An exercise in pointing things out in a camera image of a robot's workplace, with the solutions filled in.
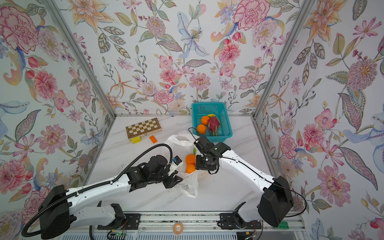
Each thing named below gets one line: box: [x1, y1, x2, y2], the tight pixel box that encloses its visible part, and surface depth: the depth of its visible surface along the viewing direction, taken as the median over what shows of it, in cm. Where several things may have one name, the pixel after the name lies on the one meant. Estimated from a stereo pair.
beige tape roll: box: [173, 222, 184, 235], surface depth 74 cm
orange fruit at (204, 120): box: [201, 116, 210, 126], surface depth 115 cm
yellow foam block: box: [131, 136, 142, 144], surface depth 106 cm
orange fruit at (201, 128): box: [197, 124, 207, 135], surface depth 111 cm
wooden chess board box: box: [125, 117, 163, 141], surface depth 112 cm
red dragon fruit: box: [208, 115, 220, 136], surface depth 109 cm
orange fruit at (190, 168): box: [186, 163, 196, 174], surface depth 87 cm
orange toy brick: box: [149, 135, 158, 144], surface depth 109 cm
